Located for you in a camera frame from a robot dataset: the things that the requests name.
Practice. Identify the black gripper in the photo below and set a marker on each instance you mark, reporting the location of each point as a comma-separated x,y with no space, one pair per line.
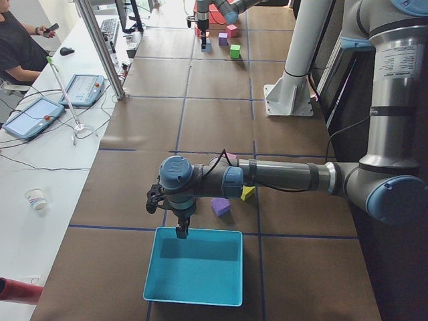
202,24
182,214

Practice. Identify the blue foam block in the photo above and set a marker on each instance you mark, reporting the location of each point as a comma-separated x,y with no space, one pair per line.
207,47

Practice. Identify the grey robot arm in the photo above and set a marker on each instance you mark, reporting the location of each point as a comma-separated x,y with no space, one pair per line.
384,182
229,11

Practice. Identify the red foam block far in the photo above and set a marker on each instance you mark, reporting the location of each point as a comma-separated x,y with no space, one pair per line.
197,31

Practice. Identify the purple foam block right side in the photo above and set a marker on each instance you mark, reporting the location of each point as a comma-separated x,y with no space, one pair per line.
223,39

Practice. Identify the red plastic bin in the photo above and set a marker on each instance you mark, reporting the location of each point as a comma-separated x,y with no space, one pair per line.
216,17

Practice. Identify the red foam block near bin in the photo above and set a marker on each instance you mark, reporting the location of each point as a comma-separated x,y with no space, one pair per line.
232,31

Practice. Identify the green foam block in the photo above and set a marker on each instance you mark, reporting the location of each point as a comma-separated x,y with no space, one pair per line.
235,51

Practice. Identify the blue plastic bin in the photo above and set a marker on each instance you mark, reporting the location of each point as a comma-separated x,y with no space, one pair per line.
205,268

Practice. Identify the purple foam block near bin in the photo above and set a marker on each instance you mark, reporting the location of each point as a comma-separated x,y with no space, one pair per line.
220,206

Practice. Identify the black monitor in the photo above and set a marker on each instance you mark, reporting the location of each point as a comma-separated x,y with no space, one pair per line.
129,16

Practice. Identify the yellow foam block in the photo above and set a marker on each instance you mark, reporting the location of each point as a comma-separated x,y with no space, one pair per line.
247,193

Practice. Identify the pink foam block left side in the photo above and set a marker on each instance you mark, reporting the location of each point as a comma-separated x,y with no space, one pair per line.
231,156

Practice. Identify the black keyboard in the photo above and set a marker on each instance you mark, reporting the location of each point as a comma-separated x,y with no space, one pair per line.
109,28

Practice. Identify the teach pendant far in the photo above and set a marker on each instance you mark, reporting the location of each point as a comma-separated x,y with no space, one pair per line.
84,90

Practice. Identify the teach pendant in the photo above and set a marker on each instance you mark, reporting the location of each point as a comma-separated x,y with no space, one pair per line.
84,90
34,119

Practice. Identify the black computer mouse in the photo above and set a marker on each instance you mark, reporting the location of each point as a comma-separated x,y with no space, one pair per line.
65,51

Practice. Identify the black smartphone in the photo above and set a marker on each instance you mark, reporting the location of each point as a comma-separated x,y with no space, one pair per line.
53,27

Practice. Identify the white selfie stick tripod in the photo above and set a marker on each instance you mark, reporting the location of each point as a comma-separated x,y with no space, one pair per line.
79,127

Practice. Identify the white paper cup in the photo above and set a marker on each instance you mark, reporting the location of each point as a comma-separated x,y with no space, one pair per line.
36,199

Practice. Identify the red cylinder object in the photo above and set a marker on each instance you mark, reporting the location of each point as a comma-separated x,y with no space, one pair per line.
20,292

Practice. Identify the person in black shirt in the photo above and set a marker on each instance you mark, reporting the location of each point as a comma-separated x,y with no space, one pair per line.
22,58

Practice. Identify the teach pendant near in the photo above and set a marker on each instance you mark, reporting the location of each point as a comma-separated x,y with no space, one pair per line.
34,119

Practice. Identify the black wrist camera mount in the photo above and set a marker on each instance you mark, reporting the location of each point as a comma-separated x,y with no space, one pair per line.
156,198

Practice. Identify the aluminium frame post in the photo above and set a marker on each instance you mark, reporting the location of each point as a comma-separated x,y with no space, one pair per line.
91,23

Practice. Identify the white camera post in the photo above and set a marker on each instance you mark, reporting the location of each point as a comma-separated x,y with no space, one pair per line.
290,95

